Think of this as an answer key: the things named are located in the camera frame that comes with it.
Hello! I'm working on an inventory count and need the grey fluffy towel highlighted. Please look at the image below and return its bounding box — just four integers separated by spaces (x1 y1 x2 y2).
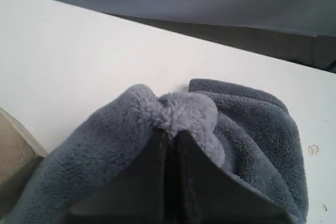
4 79 309 223

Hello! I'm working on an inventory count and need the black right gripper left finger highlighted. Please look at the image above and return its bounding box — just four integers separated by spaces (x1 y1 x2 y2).
62 126 171 224

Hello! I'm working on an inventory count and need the wooden cube block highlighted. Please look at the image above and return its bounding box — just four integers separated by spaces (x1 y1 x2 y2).
0 106 49 185

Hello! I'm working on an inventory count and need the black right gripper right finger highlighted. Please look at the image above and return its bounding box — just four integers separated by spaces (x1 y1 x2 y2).
174 131 293 223

